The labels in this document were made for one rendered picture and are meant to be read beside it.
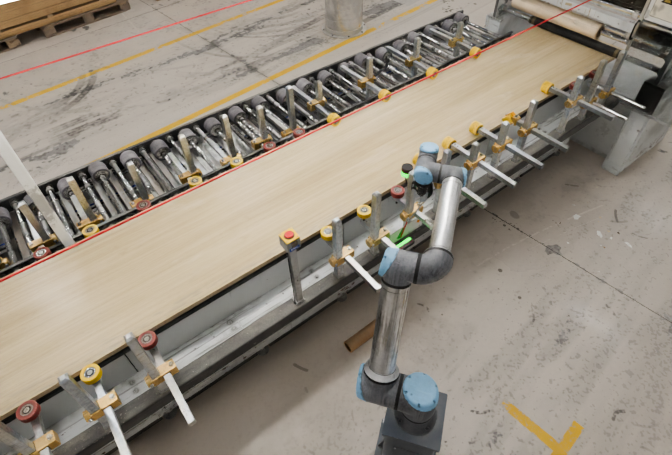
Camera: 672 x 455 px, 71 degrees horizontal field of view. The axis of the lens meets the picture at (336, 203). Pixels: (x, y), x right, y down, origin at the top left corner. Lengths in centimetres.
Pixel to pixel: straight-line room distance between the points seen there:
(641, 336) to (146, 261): 303
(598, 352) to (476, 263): 93
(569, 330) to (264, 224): 209
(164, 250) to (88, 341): 55
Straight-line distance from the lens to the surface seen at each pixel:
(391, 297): 182
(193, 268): 247
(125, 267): 260
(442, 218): 193
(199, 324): 253
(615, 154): 461
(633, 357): 356
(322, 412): 297
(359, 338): 307
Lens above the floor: 279
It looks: 46 degrees down
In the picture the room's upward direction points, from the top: 2 degrees counter-clockwise
